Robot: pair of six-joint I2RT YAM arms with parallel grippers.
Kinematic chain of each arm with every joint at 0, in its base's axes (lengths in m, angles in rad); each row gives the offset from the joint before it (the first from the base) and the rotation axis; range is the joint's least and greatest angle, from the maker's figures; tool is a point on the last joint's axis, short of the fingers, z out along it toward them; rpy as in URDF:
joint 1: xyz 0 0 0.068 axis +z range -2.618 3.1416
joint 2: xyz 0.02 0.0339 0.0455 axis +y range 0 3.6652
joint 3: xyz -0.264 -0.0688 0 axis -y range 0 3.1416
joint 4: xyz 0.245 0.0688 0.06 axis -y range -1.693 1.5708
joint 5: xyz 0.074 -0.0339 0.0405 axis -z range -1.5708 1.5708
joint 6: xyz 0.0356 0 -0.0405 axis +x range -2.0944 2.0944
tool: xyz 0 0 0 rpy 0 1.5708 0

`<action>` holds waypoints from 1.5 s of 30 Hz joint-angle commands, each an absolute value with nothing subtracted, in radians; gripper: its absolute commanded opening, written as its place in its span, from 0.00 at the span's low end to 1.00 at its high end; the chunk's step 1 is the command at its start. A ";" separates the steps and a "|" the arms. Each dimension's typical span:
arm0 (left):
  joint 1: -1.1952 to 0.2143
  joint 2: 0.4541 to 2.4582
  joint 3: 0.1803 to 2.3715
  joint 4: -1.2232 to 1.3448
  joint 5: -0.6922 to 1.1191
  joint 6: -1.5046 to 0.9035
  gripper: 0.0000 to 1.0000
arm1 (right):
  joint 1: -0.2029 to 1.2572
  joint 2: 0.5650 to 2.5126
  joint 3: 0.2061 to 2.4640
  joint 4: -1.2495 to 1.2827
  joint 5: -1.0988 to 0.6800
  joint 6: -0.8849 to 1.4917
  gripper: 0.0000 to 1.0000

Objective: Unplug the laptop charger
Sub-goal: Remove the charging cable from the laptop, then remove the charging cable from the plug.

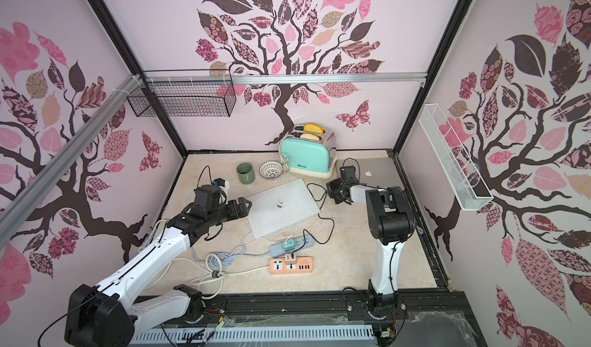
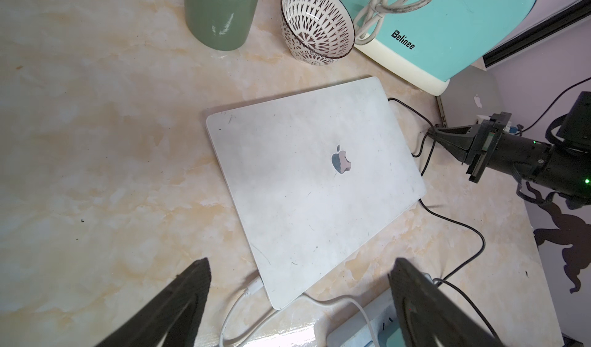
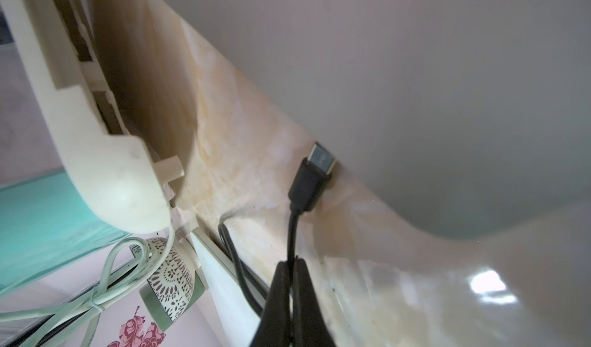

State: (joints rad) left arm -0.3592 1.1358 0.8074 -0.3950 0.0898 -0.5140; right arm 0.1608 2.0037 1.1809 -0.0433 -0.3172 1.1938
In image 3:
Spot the silver grey laptop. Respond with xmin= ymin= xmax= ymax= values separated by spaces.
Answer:
xmin=163 ymin=0 xmax=590 ymax=238

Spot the black usb cable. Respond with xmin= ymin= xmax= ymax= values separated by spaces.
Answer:
xmin=216 ymin=141 xmax=337 ymax=318

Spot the white toaster cord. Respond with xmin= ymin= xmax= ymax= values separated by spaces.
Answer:
xmin=0 ymin=217 xmax=176 ymax=347

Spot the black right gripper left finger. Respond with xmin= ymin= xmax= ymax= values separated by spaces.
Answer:
xmin=250 ymin=262 xmax=291 ymax=347

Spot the white patterned small bowl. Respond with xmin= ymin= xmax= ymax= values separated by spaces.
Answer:
xmin=139 ymin=239 xmax=207 ymax=332

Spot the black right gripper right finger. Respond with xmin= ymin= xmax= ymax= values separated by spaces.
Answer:
xmin=292 ymin=258 xmax=336 ymax=347

